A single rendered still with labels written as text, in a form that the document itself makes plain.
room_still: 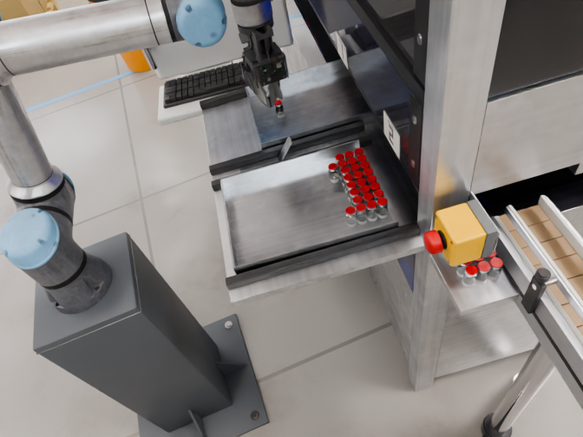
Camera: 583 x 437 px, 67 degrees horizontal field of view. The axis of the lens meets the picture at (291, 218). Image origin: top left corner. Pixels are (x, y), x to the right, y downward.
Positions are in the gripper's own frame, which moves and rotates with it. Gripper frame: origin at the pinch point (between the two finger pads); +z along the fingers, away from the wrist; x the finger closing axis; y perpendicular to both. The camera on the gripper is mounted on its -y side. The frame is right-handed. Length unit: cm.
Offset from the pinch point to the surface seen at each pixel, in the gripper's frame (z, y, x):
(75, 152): 107, -170, -88
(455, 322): 51, 47, 26
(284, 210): 14.1, 20.8, -6.7
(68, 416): 108, -4, -103
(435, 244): 0, 52, 10
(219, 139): 14.7, -11.9, -12.5
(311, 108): 13.0, -8.3, 13.3
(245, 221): 14.6, 19.1, -15.6
